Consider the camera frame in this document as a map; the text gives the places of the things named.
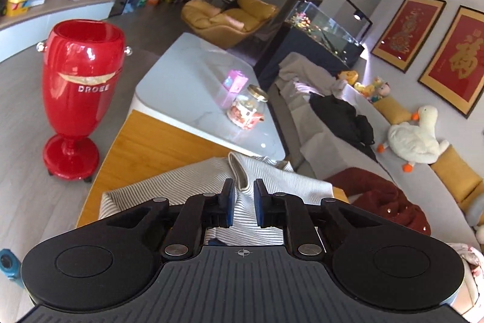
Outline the black clothing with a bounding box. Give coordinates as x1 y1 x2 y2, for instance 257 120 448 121
308 92 379 161

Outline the yellow plush toy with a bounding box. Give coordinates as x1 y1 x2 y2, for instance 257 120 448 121
336 70 359 85

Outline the white goose plush toy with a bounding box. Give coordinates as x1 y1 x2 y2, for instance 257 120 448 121
377 105 451 173

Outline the glass jar with gold lid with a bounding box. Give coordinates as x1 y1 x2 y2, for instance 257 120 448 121
227 84 269 129

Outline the grey striped garment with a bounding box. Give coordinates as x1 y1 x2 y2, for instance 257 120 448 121
99 152 334 247

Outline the glass fish tank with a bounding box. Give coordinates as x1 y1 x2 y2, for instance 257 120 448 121
284 0 366 61

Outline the black fish tank cabinet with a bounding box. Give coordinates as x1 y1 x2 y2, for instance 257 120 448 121
257 24 366 91

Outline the yellow leather armchair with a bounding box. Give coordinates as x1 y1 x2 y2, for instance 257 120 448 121
181 0 281 50

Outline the pink white patterned cloth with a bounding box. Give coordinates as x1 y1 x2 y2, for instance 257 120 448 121
448 242 484 321

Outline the beige blanket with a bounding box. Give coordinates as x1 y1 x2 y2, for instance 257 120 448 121
275 52 347 97

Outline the cluster of small plush toys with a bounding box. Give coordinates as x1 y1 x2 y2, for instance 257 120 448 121
353 76 390 104

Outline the yellow cushion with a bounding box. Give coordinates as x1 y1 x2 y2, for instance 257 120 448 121
372 96 413 126
431 147 484 205

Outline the dark red fuzzy garment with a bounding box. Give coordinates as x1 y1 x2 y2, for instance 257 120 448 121
323 167 432 236

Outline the teal plastic object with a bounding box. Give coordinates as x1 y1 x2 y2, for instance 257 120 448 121
0 248 22 288

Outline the red framed wall picture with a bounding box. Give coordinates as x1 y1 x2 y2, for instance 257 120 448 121
417 5 484 120
370 0 447 74

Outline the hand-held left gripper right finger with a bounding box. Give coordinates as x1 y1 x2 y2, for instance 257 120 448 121
253 178 384 260

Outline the yellow box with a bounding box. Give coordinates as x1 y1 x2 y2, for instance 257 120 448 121
5 0 30 17

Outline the marble and wood coffee table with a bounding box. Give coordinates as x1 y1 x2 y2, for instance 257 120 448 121
76 32 350 229

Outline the large red goblet-shaped vase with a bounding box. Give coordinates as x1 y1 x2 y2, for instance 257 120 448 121
37 19 133 183

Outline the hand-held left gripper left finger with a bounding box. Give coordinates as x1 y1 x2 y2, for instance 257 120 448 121
99 178 236 259

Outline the pink box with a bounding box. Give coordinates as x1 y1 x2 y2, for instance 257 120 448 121
217 68 249 110

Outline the grey sofa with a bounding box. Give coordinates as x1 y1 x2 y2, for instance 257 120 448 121
267 52 484 271

